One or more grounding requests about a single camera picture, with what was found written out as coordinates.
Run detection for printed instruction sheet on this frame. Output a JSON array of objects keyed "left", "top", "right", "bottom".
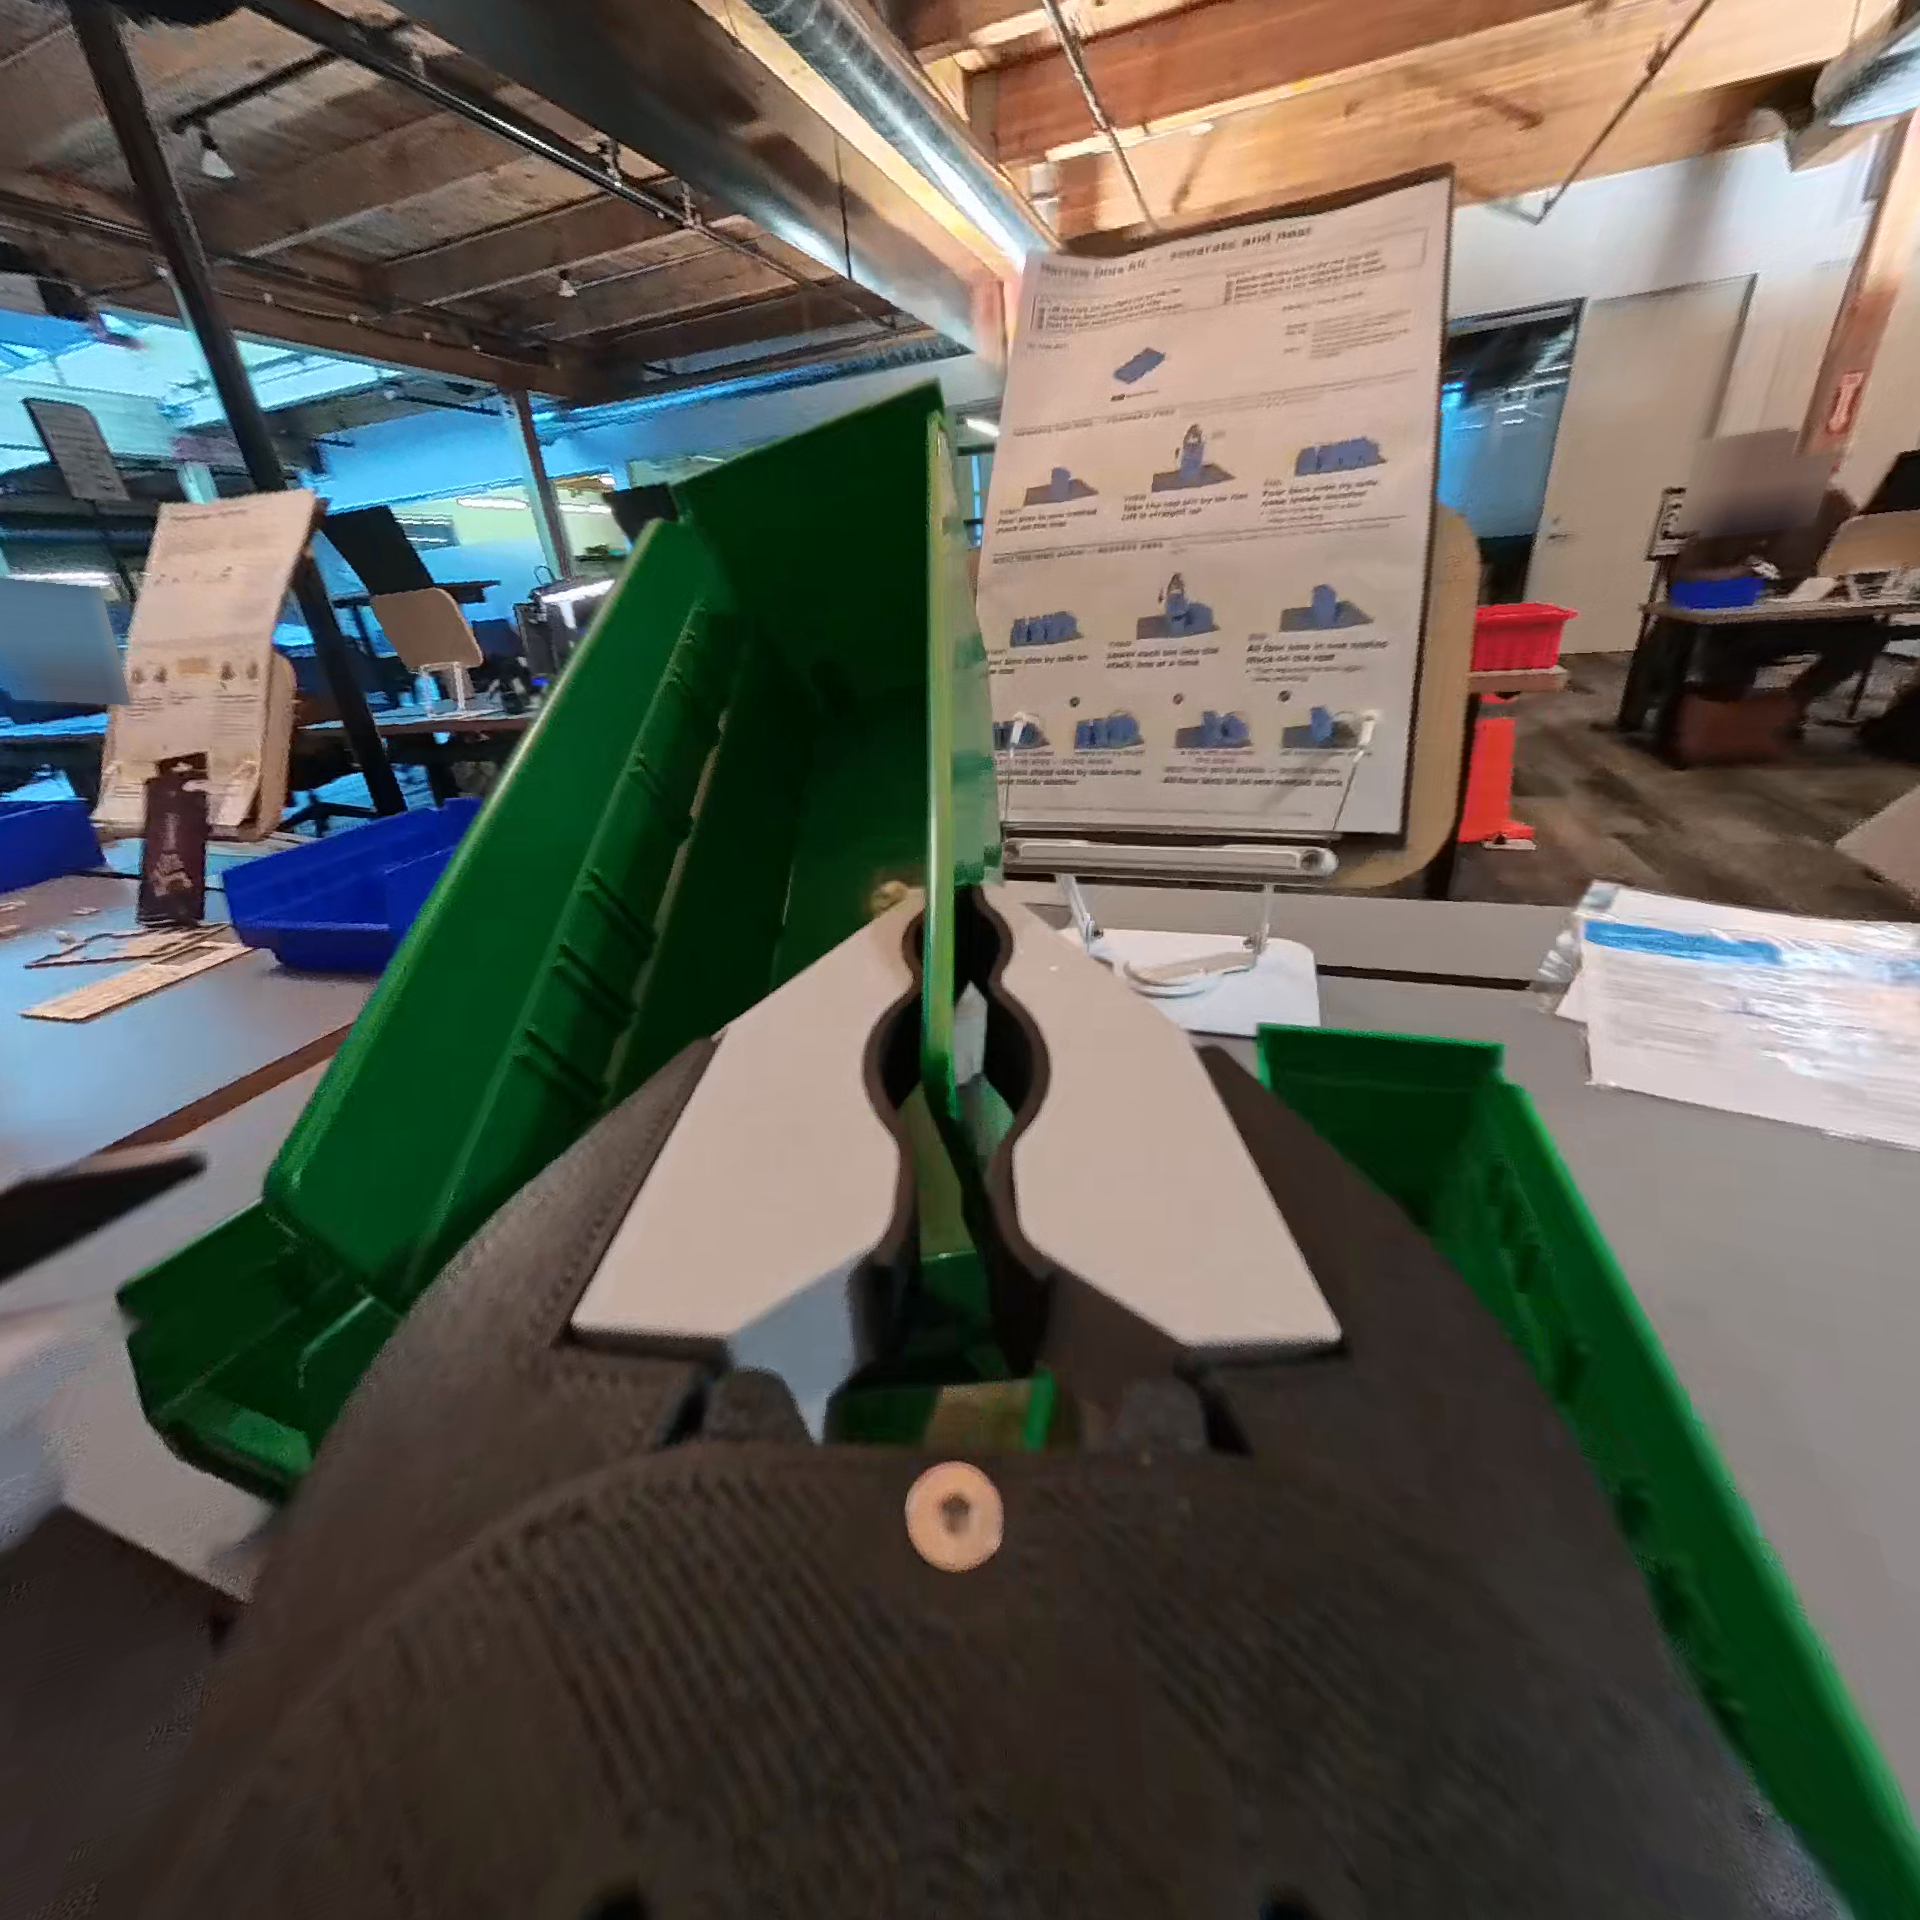
[{"left": 975, "top": 167, "right": 1458, "bottom": 846}]

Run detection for brown-sheet document stand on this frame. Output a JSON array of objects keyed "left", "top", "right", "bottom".
[{"left": 90, "top": 488, "right": 325, "bottom": 846}]

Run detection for dark model kit package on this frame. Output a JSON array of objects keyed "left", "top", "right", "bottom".
[{"left": 134, "top": 753, "right": 210, "bottom": 927}]

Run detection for blue plastic bin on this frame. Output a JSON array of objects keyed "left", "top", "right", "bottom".
[
  {"left": 219, "top": 798, "right": 487, "bottom": 978},
  {"left": 0, "top": 798, "right": 109, "bottom": 898}
]

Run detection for wooden parts sheets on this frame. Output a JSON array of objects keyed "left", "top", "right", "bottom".
[{"left": 18, "top": 918, "right": 255, "bottom": 1026}]

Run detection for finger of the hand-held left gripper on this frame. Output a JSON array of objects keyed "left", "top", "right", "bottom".
[
  {"left": 0, "top": 1295, "right": 96, "bottom": 1553},
  {"left": 0, "top": 1148, "right": 213, "bottom": 1284}
]

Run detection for green plastic bin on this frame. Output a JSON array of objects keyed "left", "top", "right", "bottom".
[
  {"left": 1255, "top": 1023, "right": 1920, "bottom": 1920},
  {"left": 262, "top": 382, "right": 1061, "bottom": 1454},
  {"left": 116, "top": 1195, "right": 405, "bottom": 1506}
]

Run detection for silver spiral duct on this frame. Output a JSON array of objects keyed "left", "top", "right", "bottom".
[{"left": 738, "top": 0, "right": 1061, "bottom": 259}]

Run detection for grey desk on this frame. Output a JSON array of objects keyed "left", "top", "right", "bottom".
[{"left": 0, "top": 883, "right": 1920, "bottom": 1809}]

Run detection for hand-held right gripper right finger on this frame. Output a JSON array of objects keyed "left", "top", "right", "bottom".
[{"left": 975, "top": 894, "right": 1345, "bottom": 1374}]

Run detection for white document stand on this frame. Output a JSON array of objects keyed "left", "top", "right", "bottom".
[{"left": 996, "top": 502, "right": 1490, "bottom": 1039}]

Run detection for clear bag of papers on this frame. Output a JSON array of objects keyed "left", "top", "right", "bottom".
[{"left": 1527, "top": 878, "right": 1920, "bottom": 1154}]

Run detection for wood-edged grey table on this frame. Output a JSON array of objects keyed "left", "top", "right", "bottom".
[{"left": 0, "top": 862, "right": 385, "bottom": 1164}]

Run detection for cardboard box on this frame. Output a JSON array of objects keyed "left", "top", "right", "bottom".
[{"left": 1669, "top": 682, "right": 1807, "bottom": 769}]

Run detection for cardboard display board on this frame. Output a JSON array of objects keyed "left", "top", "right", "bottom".
[{"left": 366, "top": 584, "right": 489, "bottom": 709}]

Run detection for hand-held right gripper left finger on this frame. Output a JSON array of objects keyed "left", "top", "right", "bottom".
[{"left": 567, "top": 895, "right": 932, "bottom": 1446}]

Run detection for black framed sign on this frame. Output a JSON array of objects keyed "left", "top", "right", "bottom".
[{"left": 20, "top": 395, "right": 134, "bottom": 508}]

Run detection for white door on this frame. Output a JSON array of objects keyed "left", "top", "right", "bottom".
[{"left": 1527, "top": 273, "right": 1760, "bottom": 657}]

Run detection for red plastic tray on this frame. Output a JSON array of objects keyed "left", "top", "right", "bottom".
[{"left": 1467, "top": 599, "right": 1585, "bottom": 678}]

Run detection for orange traffic cone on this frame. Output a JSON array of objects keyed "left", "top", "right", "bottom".
[{"left": 1452, "top": 685, "right": 1543, "bottom": 852}]

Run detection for black steel pillar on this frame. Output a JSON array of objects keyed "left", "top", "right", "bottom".
[{"left": 62, "top": 0, "right": 410, "bottom": 824}]

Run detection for wooden table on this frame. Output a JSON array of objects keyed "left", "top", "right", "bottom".
[{"left": 1632, "top": 592, "right": 1920, "bottom": 759}]

